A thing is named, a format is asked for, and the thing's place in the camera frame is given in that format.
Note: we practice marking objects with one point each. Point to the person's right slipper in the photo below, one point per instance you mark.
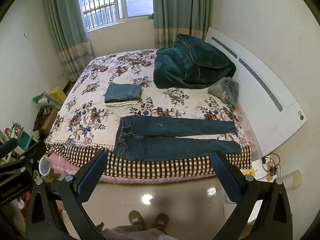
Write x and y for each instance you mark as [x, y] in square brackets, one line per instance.
[161, 222]

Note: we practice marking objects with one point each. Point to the teal plush blanket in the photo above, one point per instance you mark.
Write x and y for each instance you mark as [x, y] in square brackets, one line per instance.
[180, 67]

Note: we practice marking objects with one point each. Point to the crumpled light denim garment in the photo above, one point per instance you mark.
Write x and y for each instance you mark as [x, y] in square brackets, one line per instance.
[231, 90]

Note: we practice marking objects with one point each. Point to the person's slipper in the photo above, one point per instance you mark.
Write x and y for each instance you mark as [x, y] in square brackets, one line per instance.
[136, 220]
[161, 222]

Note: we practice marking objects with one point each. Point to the person's left slipper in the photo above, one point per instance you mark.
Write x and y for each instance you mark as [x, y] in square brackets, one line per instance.
[136, 220]

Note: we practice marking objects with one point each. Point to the teal striped curtain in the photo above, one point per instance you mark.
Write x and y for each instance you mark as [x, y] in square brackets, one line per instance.
[180, 10]
[65, 30]

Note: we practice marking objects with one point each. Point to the crumpled grey garment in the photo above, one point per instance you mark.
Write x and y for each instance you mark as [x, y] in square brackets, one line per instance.
[216, 88]

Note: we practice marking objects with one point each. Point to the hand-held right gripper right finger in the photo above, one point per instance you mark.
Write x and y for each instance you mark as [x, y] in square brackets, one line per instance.
[225, 180]

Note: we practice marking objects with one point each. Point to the person's grey trousers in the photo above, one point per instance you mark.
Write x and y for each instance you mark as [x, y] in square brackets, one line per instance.
[132, 233]

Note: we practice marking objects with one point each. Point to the brown cardboard box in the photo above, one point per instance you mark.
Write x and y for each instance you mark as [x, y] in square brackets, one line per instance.
[50, 121]

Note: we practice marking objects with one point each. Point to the white nightstand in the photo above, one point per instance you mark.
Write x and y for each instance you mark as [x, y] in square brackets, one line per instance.
[261, 177]

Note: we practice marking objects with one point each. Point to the teal storage box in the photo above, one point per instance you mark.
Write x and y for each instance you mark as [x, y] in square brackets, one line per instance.
[26, 140]

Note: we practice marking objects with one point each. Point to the folded blue jeans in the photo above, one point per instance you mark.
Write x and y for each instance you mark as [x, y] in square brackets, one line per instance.
[122, 91]

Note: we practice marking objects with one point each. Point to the white headboard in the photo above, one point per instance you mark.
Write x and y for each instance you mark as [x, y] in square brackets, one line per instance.
[260, 100]

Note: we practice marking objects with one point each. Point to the white plastic bin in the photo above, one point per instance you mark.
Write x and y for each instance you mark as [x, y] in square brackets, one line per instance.
[44, 166]

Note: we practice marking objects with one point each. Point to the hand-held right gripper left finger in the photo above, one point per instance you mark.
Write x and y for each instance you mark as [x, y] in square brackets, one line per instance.
[92, 177]

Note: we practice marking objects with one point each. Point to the yellow box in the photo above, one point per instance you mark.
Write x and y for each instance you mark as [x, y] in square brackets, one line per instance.
[57, 93]

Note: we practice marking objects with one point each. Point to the dark blue jeans pants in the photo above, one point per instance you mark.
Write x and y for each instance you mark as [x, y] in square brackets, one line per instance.
[150, 150]

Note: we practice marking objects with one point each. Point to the orange power strip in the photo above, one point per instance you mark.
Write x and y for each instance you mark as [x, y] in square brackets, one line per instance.
[269, 172]

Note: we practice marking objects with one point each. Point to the colourful printed box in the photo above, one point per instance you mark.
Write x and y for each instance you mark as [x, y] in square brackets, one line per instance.
[12, 131]

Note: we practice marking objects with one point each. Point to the clear plastic container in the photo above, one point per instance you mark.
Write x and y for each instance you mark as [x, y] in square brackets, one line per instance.
[292, 180]

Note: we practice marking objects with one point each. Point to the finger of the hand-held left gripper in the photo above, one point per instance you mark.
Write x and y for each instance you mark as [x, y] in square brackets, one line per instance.
[30, 155]
[8, 146]

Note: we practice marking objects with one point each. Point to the wall socket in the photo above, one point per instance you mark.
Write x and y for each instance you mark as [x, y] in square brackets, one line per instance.
[60, 75]

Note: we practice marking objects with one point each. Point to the bed with floral sheet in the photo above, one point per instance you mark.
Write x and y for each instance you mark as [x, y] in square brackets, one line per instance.
[82, 110]

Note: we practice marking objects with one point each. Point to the window with metal grille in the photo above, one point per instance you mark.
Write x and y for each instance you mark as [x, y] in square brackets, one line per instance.
[120, 0]

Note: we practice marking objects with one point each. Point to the folded white pants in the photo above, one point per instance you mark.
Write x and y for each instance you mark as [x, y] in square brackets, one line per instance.
[120, 103]

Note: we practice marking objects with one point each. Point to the green plastic bag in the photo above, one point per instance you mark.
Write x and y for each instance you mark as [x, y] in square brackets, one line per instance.
[40, 98]

